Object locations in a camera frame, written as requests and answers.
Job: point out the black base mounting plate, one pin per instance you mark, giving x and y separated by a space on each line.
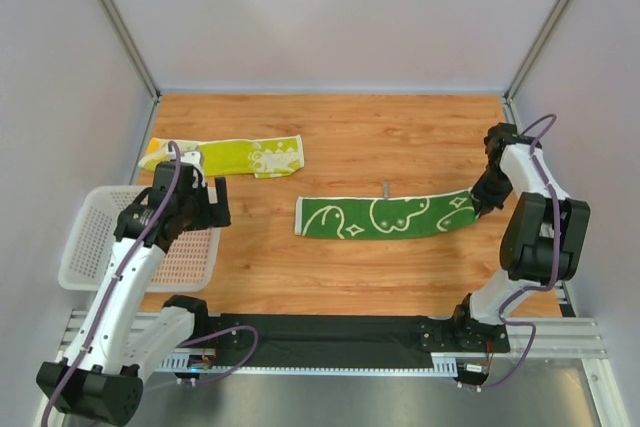
369 342

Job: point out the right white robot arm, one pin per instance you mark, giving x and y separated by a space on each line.
542 242

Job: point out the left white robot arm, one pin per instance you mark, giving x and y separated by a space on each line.
102 373

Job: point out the aluminium frame post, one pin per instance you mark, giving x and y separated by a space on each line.
542 38
118 24

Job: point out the left aluminium frame post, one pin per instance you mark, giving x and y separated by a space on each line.
118 24

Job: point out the aluminium front rail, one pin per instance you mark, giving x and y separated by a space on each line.
556 338

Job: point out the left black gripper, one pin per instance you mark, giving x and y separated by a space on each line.
209 210

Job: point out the white perforated plastic basket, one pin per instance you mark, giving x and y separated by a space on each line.
187 267

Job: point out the lime yellow towel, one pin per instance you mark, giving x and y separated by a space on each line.
264 158

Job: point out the green dinosaur pattern towel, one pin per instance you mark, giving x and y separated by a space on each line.
369 218

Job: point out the right aluminium frame post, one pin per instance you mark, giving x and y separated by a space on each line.
542 38

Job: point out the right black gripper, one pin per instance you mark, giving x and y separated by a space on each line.
486 192

